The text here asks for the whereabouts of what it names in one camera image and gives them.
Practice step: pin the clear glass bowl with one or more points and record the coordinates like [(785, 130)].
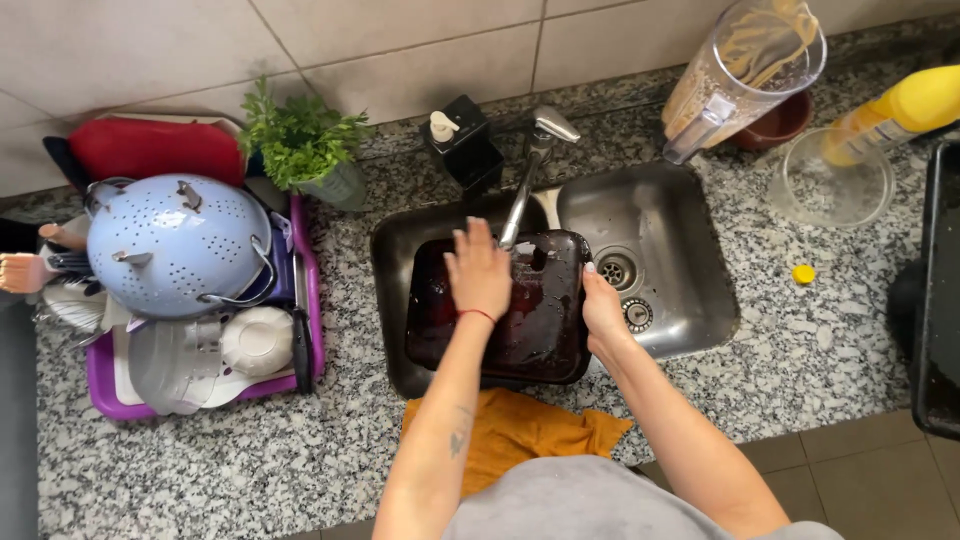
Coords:
[(832, 184)]

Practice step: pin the person's grey shirt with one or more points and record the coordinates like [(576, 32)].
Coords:
[(592, 502)]

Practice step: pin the yellow detergent bottle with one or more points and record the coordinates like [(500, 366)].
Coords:
[(896, 112)]

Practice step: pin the dark glass baking dish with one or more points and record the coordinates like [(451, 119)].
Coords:
[(517, 315)]

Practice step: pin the blender jar with residue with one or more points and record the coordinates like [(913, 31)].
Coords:
[(739, 71)]

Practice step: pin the purple dish rack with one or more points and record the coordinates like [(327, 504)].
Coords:
[(307, 300)]

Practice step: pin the brown bowl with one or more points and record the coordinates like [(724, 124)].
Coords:
[(780, 124)]

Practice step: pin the chrome faucet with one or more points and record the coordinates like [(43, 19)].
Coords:
[(532, 172)]

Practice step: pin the black baking tray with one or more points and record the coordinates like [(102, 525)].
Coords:
[(939, 292)]

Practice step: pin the white bowl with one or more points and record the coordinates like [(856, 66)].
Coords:
[(257, 341)]

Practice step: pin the light blue colander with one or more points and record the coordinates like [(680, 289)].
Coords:
[(176, 244)]

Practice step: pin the black soap dispenser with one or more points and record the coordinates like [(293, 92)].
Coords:
[(465, 146)]

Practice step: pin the red cutting board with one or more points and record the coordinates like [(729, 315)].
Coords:
[(154, 150)]

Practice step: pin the orange cloth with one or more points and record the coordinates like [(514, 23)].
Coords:
[(525, 431)]

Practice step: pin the person's left fingers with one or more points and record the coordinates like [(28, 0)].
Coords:
[(472, 236)]

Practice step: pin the stainless steel sink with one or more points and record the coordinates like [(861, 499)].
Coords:
[(660, 255)]

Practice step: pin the person's right hand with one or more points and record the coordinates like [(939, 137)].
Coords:
[(604, 311)]

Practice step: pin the yellow bottle cap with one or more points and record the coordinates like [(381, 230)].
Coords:
[(803, 274)]

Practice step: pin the person's left hand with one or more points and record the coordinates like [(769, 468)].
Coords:
[(478, 274)]

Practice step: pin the green herbs in glass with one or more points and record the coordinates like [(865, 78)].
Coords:
[(304, 142)]

